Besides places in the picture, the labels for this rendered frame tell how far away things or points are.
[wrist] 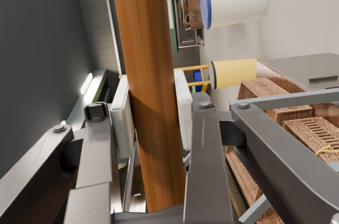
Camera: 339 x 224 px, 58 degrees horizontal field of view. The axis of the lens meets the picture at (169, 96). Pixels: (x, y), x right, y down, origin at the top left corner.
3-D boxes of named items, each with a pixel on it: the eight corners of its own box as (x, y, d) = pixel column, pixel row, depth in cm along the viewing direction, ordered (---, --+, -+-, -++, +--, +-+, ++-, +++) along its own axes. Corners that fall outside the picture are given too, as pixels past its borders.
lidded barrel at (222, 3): (251, -22, 358) (198, -16, 357) (268, -30, 308) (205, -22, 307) (253, 23, 371) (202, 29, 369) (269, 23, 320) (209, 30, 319)
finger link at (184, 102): (178, 101, 16) (192, 99, 16) (172, 69, 23) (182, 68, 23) (183, 152, 17) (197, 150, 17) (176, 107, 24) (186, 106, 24)
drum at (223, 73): (252, 78, 405) (209, 84, 404) (252, 52, 391) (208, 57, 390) (261, 88, 372) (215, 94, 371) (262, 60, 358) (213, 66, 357)
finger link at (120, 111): (131, 158, 17) (118, 160, 17) (136, 111, 23) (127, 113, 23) (123, 107, 16) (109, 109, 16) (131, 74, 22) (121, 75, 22)
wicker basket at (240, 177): (311, 206, 140) (251, 214, 140) (267, 150, 194) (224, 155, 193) (314, 106, 126) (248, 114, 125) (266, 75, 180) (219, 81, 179)
